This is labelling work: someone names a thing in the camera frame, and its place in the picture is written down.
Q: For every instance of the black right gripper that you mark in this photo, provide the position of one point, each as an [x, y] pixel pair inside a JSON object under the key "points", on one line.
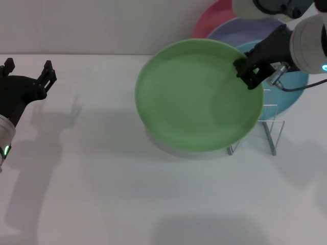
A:
{"points": [[273, 48]]}

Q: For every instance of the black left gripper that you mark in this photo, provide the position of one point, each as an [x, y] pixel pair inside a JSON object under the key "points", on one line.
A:
{"points": [[18, 94]]}

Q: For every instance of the green round plate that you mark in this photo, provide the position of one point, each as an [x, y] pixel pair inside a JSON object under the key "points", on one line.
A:
{"points": [[191, 102]]}

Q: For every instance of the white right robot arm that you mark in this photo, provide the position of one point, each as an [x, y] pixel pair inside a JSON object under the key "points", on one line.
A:
{"points": [[309, 46]]}

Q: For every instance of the purple round plate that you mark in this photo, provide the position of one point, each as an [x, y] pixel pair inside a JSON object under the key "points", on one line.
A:
{"points": [[242, 30]]}

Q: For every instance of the light blue round plate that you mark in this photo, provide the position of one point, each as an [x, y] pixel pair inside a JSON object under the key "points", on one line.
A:
{"points": [[291, 97]]}

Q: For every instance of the pink round plate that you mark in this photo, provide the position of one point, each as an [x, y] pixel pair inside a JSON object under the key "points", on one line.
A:
{"points": [[212, 18]]}

